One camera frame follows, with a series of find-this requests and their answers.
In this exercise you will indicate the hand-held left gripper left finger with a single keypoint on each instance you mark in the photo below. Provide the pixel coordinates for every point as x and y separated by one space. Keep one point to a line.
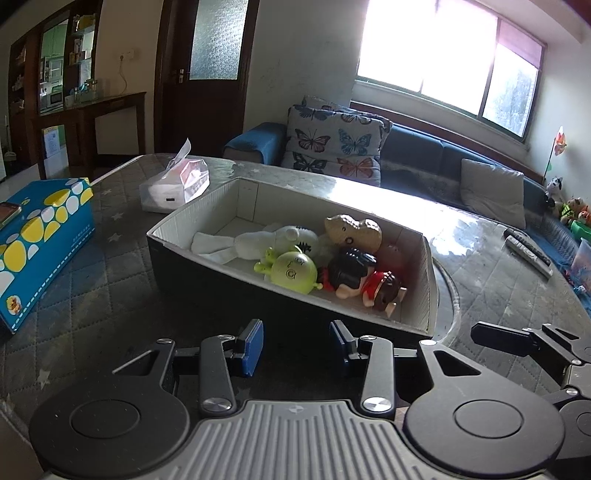
253 346

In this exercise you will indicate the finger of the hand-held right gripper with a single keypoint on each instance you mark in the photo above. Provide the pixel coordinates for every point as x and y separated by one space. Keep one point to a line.
501 337

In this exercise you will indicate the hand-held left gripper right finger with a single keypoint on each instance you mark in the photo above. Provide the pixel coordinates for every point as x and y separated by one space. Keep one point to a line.
338 346

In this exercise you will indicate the brown haired red doll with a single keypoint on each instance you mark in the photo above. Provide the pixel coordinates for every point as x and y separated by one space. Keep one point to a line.
383 288

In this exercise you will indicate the black haired doll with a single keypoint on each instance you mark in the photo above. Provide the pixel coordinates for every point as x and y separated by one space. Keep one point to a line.
351 270

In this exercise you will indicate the green round toy figure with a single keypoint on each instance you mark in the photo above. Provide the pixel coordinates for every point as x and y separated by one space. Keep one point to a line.
291 274

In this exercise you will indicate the tan peanut toy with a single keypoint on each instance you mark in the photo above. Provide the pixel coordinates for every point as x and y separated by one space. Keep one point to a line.
351 230

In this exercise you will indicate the white cardboard box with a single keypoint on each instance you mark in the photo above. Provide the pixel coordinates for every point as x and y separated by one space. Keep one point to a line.
258 203

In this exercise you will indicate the grey quilted desktop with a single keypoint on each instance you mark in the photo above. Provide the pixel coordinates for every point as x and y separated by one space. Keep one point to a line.
115 286

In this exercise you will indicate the round table turntable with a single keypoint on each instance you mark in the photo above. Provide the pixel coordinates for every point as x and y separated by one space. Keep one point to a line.
455 304

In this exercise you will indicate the grey remote control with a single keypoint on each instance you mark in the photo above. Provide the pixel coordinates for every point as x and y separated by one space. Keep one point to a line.
526 256

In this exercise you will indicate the black remote control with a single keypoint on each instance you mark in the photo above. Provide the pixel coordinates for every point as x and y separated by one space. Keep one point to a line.
526 239

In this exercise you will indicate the white plush toy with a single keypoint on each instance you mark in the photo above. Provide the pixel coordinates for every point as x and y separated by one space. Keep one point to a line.
258 242

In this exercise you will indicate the clear plastic container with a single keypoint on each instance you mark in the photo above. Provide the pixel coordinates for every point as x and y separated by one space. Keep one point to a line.
582 263

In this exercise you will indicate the green toy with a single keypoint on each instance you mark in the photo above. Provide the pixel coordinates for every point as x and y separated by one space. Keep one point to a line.
582 229

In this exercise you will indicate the grey plain pillow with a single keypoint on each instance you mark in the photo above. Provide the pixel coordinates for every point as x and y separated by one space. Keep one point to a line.
494 194

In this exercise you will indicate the brown plush toy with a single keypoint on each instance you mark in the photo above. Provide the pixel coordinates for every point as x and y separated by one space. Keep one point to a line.
575 207

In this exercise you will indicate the black white plush cow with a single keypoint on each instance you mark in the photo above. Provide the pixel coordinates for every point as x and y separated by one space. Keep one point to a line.
553 189

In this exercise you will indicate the white tissue pack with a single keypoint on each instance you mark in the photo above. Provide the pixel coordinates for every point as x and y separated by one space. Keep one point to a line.
175 184

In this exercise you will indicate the large butterfly print pillow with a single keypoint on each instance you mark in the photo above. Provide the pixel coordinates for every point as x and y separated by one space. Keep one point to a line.
332 147

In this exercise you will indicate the blue sofa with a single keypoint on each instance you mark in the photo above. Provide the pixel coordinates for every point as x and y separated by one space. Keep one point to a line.
415 157

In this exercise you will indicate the colourful pinwheel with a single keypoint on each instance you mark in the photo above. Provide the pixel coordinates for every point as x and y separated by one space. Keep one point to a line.
560 143

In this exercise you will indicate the blue dotted tissue box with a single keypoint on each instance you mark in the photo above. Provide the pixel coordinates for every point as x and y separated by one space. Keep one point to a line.
46 258

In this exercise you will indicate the dark wooden door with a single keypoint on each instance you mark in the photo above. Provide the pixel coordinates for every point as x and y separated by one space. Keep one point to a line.
175 115

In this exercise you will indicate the smartphone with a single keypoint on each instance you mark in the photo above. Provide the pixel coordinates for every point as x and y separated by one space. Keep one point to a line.
7 213

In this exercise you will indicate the dark wooden console table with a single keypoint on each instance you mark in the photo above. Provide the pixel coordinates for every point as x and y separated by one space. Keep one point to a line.
106 104

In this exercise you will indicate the white blue carton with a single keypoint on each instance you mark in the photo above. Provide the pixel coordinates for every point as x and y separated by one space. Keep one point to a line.
53 143

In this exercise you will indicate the window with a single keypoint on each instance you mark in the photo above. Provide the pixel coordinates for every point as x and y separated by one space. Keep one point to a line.
438 46

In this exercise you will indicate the glass jar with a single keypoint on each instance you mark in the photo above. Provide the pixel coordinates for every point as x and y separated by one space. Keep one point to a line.
91 88
76 94

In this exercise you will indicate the white broom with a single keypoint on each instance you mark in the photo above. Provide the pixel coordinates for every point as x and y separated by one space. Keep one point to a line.
8 147

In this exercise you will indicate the dark wooden shelf cabinet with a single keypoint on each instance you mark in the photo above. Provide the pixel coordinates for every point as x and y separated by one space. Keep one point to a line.
27 69

